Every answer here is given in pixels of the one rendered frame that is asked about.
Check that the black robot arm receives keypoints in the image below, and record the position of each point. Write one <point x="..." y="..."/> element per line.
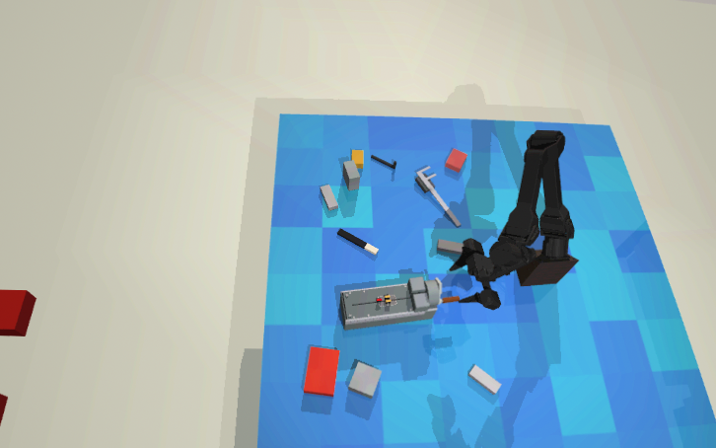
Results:
<point x="544" y="148"/>

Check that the black l-shaped rod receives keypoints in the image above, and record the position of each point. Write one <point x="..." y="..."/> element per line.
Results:
<point x="384" y="162"/>

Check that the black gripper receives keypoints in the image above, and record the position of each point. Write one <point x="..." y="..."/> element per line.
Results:
<point x="487" y="297"/>

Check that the orange-brown rectangular block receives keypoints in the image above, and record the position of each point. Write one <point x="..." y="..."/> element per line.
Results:
<point x="358" y="157"/>

